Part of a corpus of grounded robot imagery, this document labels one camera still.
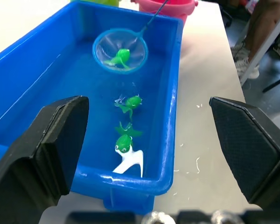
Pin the pink plastic bucket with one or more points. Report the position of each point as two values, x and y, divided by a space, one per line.
177 9

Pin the black chair base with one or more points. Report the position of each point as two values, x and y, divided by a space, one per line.
277 82

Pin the grey table leg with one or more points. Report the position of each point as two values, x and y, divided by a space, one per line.
264 50

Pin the green toy fish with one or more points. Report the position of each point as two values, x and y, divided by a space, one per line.
123 142
133 102
123 54

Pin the blue fishing net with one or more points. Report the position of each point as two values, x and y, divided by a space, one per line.
105 44

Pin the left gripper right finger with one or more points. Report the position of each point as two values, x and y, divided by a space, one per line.
259 151

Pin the seated bystander person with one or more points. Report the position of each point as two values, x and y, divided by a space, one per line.
259 28

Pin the blue plastic tub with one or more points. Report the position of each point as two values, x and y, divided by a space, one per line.
60 81

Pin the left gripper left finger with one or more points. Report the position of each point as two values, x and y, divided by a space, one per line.
32 163

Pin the green plastic bucket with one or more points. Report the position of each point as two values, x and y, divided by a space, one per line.
107 2

